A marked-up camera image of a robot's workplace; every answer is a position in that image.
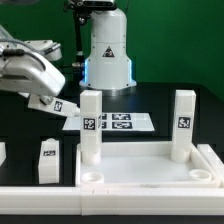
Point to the white front barrier rail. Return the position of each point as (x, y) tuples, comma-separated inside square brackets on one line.
[(91, 201)]

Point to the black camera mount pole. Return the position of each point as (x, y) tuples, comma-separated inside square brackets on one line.
[(82, 10)]

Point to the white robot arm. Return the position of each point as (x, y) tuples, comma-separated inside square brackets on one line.
[(100, 29)]

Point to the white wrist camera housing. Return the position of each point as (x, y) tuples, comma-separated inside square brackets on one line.
[(49, 49)]

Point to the white marker tag sheet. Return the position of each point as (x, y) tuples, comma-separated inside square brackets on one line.
[(112, 122)]

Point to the white left barrier rail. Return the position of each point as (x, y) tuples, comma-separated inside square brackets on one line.
[(2, 152)]

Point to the white desk tabletop panel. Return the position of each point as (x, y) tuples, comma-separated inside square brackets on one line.
[(145, 165)]

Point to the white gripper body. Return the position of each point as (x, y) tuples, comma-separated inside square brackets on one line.
[(29, 72)]

